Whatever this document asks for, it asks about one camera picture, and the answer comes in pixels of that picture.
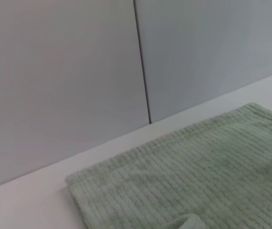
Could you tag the pale green ribbed towel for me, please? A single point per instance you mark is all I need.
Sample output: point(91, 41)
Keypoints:
point(198, 167)

